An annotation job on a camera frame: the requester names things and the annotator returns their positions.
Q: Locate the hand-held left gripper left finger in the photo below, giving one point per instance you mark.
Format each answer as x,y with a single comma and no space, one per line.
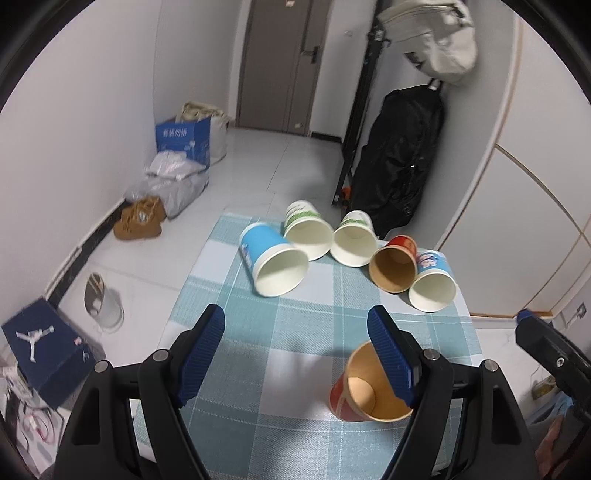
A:
202,357

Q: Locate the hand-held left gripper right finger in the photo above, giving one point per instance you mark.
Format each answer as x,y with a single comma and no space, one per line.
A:
388,357

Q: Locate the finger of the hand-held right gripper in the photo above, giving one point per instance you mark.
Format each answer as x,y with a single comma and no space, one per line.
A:
547,344

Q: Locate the red paper cup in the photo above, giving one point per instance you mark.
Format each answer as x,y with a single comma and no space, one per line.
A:
392,272
358,392

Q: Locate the small blue paper cup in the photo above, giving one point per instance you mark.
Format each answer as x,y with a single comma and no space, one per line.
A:
433,286

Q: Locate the white green paper cup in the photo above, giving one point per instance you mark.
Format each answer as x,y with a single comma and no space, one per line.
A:
354,242
308,237

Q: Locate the large blue paper cup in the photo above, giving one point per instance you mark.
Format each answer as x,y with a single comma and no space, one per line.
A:
272,258

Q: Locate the person's right hand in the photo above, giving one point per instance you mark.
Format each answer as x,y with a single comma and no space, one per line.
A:
551,445

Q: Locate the teal checked tablecloth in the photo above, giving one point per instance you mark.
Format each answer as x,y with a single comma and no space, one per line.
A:
286,332

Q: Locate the small white bin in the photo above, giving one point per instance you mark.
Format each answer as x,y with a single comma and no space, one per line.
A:
104,304

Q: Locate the white wardrobe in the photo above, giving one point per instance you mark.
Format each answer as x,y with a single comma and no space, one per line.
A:
531,194

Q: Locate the dark blue shoe box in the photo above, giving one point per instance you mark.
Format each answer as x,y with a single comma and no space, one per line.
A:
46,350

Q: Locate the grey plastic bag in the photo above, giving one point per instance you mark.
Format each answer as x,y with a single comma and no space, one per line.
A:
180,194

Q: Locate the white plastic bag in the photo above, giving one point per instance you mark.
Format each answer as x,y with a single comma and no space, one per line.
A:
173,164

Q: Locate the black garment bag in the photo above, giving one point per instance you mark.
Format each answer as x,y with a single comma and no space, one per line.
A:
397,157

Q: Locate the blue cardboard box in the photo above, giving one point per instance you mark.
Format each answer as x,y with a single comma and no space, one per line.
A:
182,138

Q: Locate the white tote bag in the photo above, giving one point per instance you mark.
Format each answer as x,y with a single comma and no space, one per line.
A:
217,134

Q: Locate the black metal stand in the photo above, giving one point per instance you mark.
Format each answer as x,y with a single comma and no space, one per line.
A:
358,115

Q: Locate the grey door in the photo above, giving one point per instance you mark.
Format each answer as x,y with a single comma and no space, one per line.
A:
277,69

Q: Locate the white canvas bag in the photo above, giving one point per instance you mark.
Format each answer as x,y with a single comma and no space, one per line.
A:
434,41

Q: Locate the wall socket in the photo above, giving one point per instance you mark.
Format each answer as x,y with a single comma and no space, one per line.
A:
578,314

